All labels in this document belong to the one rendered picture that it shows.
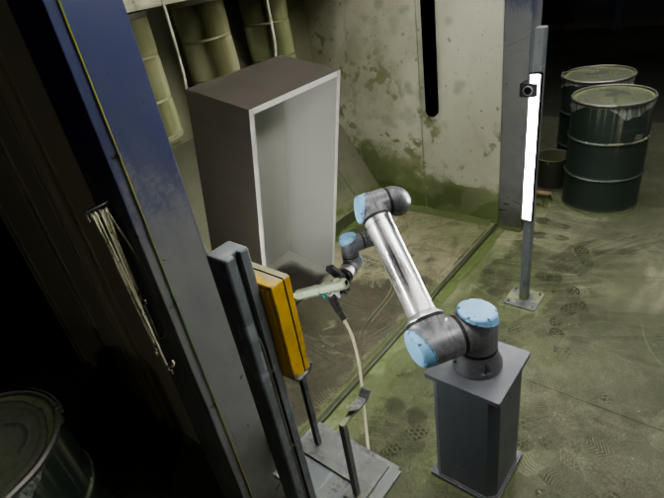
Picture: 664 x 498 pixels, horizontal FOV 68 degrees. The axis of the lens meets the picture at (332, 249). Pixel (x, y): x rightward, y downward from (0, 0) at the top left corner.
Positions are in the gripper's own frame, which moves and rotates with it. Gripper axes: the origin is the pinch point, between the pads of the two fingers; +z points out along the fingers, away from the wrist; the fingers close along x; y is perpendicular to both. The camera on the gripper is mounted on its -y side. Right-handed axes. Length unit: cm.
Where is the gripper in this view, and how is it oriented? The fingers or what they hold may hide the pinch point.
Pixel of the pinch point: (327, 293)
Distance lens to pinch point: 239.2
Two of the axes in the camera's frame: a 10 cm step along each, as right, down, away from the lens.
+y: 4.5, 8.4, 3.0
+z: -3.8, 4.8, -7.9
